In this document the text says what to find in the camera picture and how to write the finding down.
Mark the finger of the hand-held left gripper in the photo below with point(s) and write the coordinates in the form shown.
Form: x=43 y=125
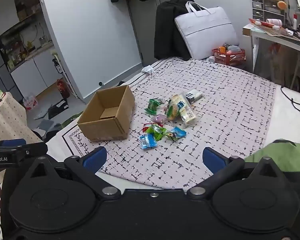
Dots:
x=31 y=152
x=13 y=142

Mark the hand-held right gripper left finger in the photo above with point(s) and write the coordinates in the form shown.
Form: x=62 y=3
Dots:
x=95 y=158

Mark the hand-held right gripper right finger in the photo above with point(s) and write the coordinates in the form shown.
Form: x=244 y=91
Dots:
x=213 y=158

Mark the brown cardboard box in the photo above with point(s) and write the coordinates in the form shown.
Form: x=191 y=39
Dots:
x=107 y=127

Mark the blue snack packet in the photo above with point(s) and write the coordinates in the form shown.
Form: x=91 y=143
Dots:
x=178 y=133
x=147 y=141

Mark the clear green snack packet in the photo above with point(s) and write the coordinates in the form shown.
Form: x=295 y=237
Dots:
x=168 y=135

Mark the cream cracker packet blue label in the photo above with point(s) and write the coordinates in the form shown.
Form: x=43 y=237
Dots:
x=186 y=111

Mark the red snack packet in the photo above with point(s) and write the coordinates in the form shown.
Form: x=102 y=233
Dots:
x=147 y=127

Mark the clear seaweed snack packet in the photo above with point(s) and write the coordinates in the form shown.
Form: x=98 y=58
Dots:
x=193 y=95

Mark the purple snack packet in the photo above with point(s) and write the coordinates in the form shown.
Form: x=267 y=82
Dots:
x=160 y=118

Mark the cream polka dot cloth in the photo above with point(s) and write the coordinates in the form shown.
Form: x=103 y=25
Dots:
x=7 y=120

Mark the pack of water bottles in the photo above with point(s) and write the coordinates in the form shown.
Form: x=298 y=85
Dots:
x=30 y=103

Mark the green cartoon rug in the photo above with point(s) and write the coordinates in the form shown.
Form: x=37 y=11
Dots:
x=70 y=121

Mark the black plastic bag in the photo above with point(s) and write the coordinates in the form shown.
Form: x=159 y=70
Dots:
x=58 y=108

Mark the white cabinet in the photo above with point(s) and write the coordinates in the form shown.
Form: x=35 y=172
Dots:
x=35 y=75

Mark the dark drink bottle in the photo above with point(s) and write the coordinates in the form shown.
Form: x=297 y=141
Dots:
x=63 y=88

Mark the green cloth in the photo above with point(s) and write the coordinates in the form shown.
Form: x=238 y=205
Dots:
x=285 y=152

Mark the white bed sheet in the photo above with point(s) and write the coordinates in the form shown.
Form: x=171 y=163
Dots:
x=287 y=130

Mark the white narrow rack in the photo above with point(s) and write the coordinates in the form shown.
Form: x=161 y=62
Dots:
x=67 y=80

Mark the black spray bottle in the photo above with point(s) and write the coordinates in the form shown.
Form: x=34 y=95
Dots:
x=57 y=66

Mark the group of kitchen bottles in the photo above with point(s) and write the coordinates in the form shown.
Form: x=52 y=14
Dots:
x=22 y=52

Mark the white face mask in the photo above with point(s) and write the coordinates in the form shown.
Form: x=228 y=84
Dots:
x=148 y=70

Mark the red plastic basket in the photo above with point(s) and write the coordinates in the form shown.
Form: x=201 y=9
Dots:
x=230 y=56

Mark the white tote bag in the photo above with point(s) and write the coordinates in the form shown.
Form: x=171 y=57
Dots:
x=207 y=32

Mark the white desk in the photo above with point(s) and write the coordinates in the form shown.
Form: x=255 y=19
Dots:
x=270 y=36

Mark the black jacket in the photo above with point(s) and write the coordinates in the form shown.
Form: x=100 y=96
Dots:
x=168 y=30

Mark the grey door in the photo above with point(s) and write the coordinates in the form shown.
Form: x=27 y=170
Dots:
x=145 y=25

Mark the grey drawer organizer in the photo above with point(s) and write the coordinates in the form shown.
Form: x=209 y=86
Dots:
x=263 y=7

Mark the white plastic bottle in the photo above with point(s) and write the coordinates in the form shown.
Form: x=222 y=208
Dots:
x=295 y=22

